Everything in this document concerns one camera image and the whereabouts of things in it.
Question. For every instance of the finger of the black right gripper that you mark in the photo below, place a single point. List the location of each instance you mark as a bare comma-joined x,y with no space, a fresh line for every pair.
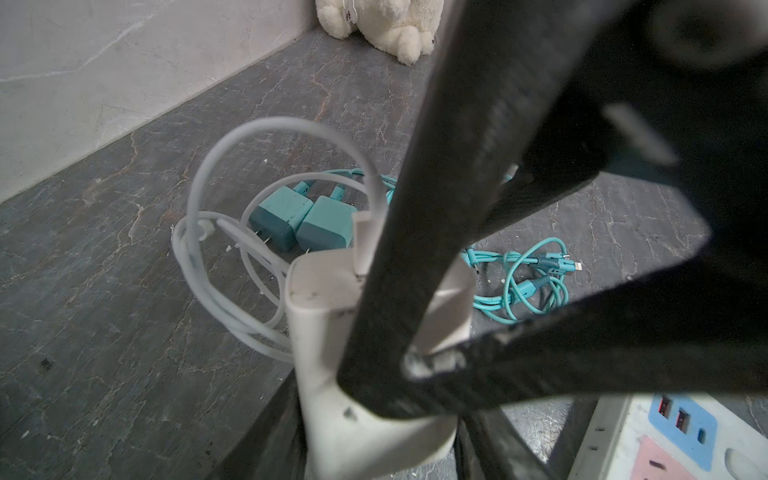
697,326

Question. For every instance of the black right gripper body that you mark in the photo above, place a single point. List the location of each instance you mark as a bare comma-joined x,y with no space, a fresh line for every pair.
671,92

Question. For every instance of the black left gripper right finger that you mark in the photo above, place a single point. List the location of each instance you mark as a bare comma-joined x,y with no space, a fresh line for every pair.
487,446

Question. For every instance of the white power strip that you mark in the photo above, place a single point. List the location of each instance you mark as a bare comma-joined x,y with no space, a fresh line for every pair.
668,436

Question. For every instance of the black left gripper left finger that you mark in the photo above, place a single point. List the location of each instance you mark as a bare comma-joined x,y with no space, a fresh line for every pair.
274,447

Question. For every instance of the teal charger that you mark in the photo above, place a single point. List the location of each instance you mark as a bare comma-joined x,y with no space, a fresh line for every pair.
277,219
327,226

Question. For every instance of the white plush bear toy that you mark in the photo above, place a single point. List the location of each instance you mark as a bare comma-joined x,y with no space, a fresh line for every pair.
405,29

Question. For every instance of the white USB charger adapter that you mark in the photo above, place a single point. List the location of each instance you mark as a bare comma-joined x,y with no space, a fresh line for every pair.
354,315

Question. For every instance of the teal charger far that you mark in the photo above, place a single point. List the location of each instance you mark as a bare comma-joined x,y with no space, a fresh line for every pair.
277,219

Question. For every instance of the teal charger near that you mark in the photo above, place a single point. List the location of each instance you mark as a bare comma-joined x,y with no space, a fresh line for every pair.
327,226

